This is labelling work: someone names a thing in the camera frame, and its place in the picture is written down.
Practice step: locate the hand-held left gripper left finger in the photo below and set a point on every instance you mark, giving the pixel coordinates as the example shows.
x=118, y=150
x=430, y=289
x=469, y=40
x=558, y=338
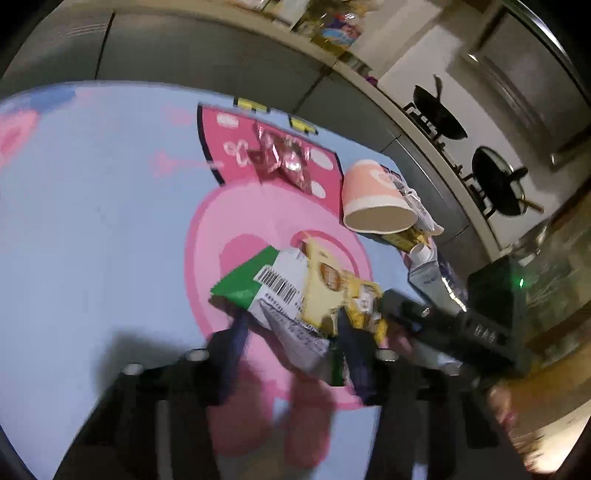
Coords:
x=231, y=360

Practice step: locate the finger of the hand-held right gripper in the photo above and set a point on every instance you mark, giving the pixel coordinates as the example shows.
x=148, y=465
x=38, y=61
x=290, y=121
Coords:
x=415, y=318

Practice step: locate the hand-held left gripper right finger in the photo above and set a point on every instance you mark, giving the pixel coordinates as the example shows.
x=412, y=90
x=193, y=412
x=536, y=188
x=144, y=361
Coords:
x=360, y=369

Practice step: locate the yellow snack box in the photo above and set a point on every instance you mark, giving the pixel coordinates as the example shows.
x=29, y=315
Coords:
x=323, y=295

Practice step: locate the green white snack packet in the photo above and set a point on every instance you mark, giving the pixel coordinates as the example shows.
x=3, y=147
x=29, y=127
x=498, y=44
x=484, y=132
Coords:
x=281, y=277

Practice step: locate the grey white crumpled wrapper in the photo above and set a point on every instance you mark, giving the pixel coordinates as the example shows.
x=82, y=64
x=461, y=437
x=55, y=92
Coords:
x=429, y=277

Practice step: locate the small yellow wrapper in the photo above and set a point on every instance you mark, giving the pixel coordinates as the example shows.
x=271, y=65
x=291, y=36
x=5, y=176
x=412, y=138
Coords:
x=406, y=240

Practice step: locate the etched glass door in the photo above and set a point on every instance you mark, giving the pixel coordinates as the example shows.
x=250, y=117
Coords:
x=558, y=258

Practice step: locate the clear white plastic wrapper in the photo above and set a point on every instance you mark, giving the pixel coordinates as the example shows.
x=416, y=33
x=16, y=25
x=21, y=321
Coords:
x=422, y=207

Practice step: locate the pink paper cup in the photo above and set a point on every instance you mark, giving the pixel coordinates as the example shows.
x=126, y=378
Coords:
x=374, y=194

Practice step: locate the black wok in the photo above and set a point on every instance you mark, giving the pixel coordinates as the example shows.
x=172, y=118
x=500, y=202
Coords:
x=496, y=180

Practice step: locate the black gas stove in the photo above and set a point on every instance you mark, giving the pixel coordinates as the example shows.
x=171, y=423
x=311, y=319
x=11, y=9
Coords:
x=466, y=182

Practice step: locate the blue pig printed tablecloth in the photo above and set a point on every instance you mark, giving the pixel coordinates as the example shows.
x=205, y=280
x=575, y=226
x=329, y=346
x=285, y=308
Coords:
x=92, y=207

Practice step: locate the black frying pan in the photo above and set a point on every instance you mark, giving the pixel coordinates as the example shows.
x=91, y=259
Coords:
x=436, y=113

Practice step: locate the red foil wrapper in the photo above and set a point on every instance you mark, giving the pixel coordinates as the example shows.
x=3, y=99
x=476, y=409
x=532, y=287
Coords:
x=279, y=157

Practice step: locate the steel range hood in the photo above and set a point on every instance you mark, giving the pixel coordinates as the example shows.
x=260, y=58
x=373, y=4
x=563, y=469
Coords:
x=521, y=74

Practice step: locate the small purple item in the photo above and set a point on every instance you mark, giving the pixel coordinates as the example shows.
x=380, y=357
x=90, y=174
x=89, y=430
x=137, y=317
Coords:
x=369, y=76

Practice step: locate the white kitchen counter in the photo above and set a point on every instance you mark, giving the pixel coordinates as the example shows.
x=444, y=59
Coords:
x=344, y=69

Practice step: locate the steel kitchen cabinet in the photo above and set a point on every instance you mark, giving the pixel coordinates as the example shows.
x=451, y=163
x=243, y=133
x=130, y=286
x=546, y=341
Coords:
x=184, y=50

